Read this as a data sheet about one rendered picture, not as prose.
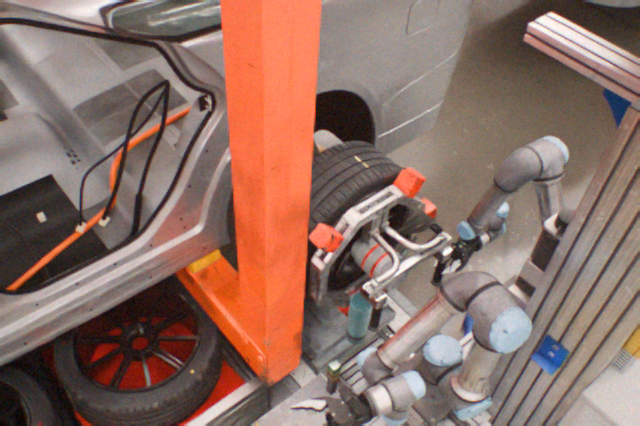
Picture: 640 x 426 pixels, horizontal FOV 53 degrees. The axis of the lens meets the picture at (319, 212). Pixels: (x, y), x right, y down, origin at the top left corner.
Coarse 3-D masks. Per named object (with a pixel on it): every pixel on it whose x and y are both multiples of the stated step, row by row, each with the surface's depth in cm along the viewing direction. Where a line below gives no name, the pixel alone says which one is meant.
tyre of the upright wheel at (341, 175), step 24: (360, 144) 250; (312, 168) 237; (336, 168) 236; (360, 168) 237; (384, 168) 240; (312, 192) 233; (336, 192) 230; (360, 192) 233; (312, 216) 230; (336, 216) 232; (336, 288) 270
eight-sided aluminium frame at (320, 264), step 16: (384, 192) 237; (400, 192) 238; (352, 208) 231; (368, 208) 235; (384, 208) 235; (416, 208) 253; (352, 224) 228; (416, 240) 271; (320, 256) 233; (336, 256) 232; (320, 272) 233; (320, 288) 240; (352, 288) 270; (320, 304) 248; (336, 304) 258
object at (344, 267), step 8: (376, 192) 241; (360, 200) 237; (392, 208) 270; (400, 208) 265; (392, 216) 270; (400, 216) 268; (392, 224) 273; (344, 232) 251; (360, 232) 264; (384, 232) 276; (352, 240) 264; (384, 240) 276; (312, 256) 239; (344, 256) 261; (352, 256) 280; (336, 264) 265; (344, 264) 265; (352, 264) 277; (336, 272) 266; (344, 272) 275; (352, 272) 275; (360, 272) 276; (328, 280) 268; (336, 280) 270; (344, 280) 271; (328, 288) 265
